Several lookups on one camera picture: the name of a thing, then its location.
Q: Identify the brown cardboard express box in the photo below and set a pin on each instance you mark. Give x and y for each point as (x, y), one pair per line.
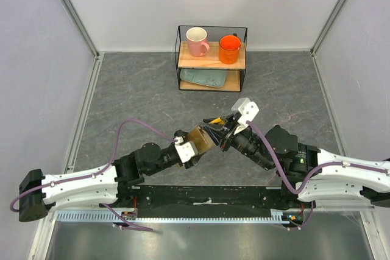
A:
(201, 140)

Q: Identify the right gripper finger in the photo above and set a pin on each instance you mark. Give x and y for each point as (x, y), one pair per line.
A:
(216, 132)
(226, 118)

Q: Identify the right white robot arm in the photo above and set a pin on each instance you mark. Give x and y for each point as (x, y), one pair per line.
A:
(308, 173)

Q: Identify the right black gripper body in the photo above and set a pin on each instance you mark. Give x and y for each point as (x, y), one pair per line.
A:
(230, 128)

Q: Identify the teal rectangular plate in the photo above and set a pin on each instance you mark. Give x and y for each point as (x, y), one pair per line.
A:
(208, 77)

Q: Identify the pink ceramic mug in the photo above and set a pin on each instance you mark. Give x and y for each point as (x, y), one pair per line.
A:
(196, 38)

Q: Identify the yellow utility knife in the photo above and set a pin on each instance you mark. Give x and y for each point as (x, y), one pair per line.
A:
(218, 121)

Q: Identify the orange glass cup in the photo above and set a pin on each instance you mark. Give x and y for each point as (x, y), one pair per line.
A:
(229, 47)

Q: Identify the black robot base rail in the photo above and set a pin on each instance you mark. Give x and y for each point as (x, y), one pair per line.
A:
(208, 201)

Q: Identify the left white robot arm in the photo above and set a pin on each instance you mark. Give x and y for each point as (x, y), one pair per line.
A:
(109, 185)

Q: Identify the slotted cable duct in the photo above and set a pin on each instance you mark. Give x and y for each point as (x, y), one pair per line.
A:
(106, 216)

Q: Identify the black wire wooden shelf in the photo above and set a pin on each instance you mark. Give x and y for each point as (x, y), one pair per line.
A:
(184, 60)

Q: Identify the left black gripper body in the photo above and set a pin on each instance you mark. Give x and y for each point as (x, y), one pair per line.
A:
(190, 163)

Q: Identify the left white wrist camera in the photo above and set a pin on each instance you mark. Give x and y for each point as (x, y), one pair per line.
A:
(185, 149)

